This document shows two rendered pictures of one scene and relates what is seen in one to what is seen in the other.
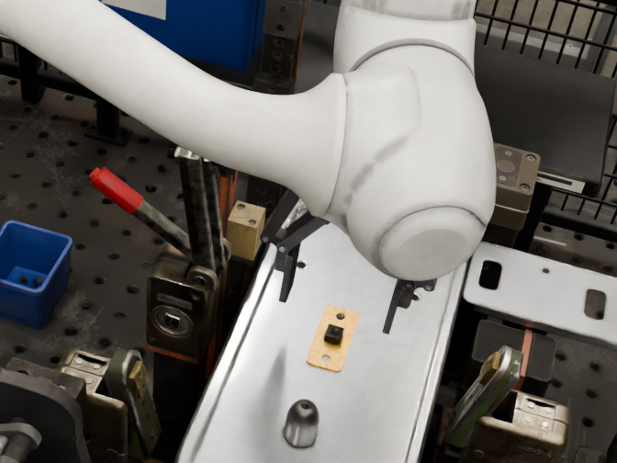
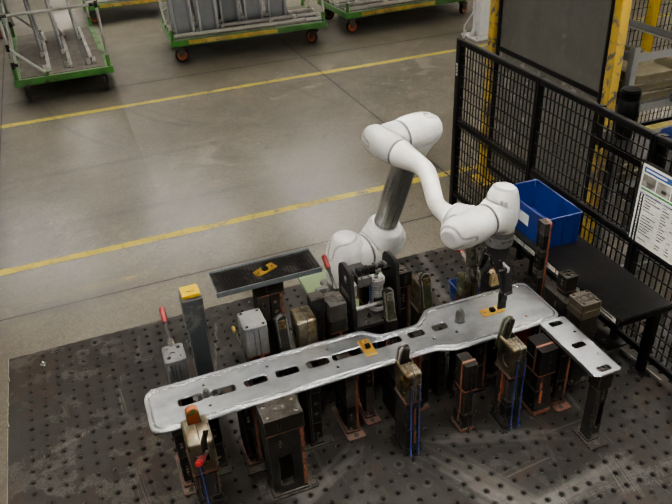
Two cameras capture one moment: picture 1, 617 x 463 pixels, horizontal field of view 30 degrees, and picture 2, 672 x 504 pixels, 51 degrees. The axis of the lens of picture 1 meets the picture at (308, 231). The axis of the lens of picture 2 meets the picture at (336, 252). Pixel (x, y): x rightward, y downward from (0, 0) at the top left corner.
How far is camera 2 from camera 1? 1.67 m
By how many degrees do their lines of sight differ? 48
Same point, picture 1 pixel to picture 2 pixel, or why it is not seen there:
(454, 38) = (496, 208)
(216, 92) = (437, 198)
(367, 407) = (482, 325)
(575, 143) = (626, 309)
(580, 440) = not seen: hidden behind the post
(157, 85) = (429, 194)
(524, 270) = (567, 328)
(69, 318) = not seen: hidden behind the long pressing
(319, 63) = (568, 257)
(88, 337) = not seen: hidden behind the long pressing
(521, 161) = (592, 299)
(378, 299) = (515, 311)
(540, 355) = (548, 347)
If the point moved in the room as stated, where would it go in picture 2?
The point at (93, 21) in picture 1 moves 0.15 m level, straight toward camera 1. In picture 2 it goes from (430, 180) to (400, 197)
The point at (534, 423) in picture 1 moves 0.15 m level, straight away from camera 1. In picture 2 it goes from (511, 343) to (556, 336)
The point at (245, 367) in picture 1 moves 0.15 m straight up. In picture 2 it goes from (463, 304) to (466, 268)
